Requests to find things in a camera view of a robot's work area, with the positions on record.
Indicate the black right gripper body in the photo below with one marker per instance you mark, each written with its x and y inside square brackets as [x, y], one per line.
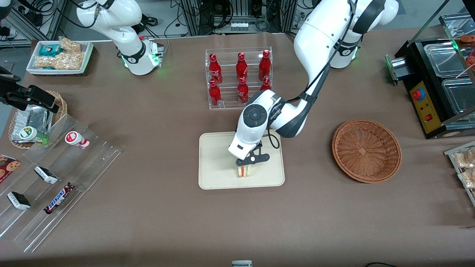
[23, 97]

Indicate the triangular sandwich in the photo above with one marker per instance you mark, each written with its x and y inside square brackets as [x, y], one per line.
[243, 171]

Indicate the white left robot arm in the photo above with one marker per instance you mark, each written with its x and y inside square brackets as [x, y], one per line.
[319, 37]

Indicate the small brown wicker basket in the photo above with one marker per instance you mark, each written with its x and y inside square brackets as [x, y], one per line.
[62, 105]

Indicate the beige plastic tray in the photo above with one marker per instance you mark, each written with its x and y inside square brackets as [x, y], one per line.
[215, 163]

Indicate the white rectangular snack tray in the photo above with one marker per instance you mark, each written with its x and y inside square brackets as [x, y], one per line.
[87, 55]

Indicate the large brown wicker basket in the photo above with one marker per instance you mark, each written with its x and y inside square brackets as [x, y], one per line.
[365, 150]

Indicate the metal snack tray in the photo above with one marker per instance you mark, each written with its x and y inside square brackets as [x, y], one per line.
[451, 155]

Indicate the silver foil packet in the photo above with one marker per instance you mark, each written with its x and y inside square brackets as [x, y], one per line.
[33, 116]

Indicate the green cap yoghurt bottle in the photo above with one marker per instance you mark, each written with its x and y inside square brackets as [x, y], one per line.
[29, 133]

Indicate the large rice cracker packet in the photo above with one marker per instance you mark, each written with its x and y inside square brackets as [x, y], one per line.
[61, 61]

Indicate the teal snack packet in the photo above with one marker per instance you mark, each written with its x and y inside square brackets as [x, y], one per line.
[49, 50]

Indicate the red cap yoghurt bottle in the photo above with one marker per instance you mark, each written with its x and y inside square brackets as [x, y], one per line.
[74, 138]

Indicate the red cola bottle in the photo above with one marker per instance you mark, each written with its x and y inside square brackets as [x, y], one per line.
[215, 70]
[265, 84]
[264, 66]
[242, 91]
[241, 66]
[214, 94]

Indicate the small rice cracker packet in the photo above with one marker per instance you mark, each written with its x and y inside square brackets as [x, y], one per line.
[70, 45]

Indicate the red cookie packet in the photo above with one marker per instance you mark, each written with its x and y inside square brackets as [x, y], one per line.
[7, 167]

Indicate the black white snack bar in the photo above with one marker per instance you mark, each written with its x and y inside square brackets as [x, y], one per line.
[18, 200]
[45, 175]

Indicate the clear acrylic bottle rack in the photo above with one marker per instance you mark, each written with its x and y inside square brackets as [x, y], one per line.
[228, 74]

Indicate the clear acrylic stepped display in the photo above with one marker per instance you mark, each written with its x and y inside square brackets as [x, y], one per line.
[85, 167]

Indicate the Snickers chocolate bar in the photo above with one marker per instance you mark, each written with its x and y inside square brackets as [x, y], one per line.
[59, 198]

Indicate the grey white device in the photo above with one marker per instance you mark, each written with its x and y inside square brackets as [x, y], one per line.
[242, 263]

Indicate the white power strip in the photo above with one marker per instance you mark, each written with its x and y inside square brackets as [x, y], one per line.
[239, 26]

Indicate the red emergency stop button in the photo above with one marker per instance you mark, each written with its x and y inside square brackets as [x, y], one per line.
[417, 94]

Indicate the black food warmer machine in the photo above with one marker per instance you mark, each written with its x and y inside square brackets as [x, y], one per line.
[426, 111]

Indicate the clear bag of pastries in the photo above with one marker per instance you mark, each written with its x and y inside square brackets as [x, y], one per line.
[465, 159]
[468, 178]

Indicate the steel food pan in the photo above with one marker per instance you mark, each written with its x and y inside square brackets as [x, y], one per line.
[462, 98]
[443, 59]

